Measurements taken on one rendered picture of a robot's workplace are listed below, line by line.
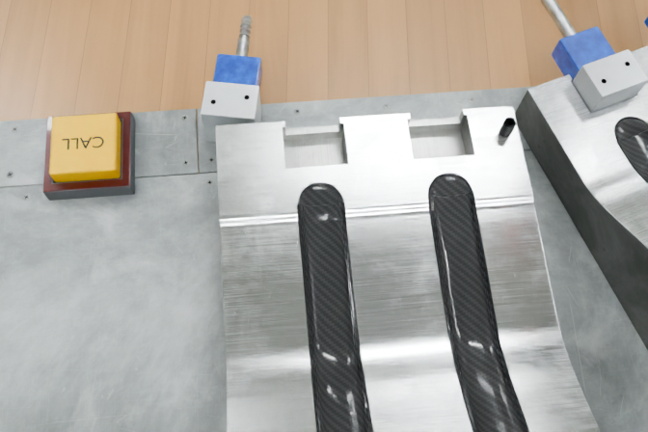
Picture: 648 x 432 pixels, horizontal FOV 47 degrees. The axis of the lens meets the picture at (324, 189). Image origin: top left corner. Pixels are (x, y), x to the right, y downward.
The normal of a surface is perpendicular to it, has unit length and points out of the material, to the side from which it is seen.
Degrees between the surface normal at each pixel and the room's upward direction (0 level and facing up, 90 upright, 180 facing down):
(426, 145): 0
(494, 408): 28
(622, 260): 90
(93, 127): 0
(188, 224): 0
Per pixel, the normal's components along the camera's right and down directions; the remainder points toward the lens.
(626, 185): -0.09, -0.65
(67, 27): 0.04, -0.40
